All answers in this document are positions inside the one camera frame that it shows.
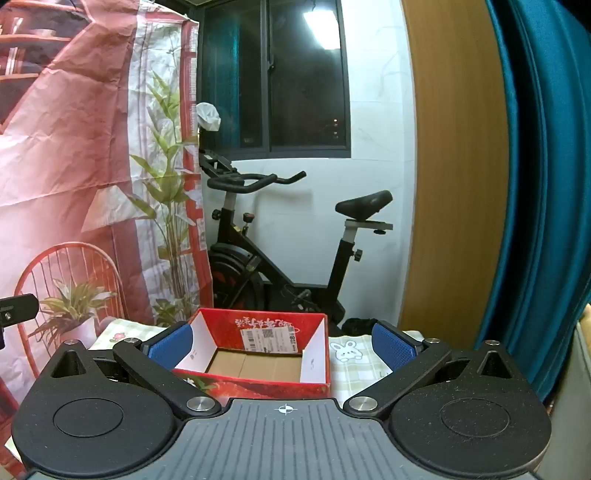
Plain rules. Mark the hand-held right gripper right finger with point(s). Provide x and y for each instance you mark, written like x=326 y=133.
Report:
x=392 y=347

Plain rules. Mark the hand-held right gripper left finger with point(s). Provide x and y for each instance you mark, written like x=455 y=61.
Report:
x=170 y=345

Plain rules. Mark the red strawberry cardboard box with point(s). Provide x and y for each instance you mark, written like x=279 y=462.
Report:
x=258 y=367

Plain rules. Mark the dark cloth bundle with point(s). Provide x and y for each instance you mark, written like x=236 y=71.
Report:
x=359 y=326

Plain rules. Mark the green checked rabbit tablecloth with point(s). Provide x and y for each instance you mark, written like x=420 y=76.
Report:
x=352 y=379

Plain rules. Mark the black exercise bike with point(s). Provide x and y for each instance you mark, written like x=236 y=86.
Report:
x=272 y=272

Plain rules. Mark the wooden door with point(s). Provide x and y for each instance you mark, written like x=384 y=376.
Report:
x=452 y=184

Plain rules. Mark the grey furniture panel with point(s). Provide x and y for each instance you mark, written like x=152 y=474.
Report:
x=575 y=392

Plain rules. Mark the teal curtain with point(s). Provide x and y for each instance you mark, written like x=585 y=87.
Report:
x=545 y=184

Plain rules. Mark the white plastic cover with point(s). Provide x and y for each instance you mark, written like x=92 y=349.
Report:
x=208 y=116

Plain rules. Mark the dark framed window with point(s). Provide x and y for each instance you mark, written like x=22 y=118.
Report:
x=300 y=69

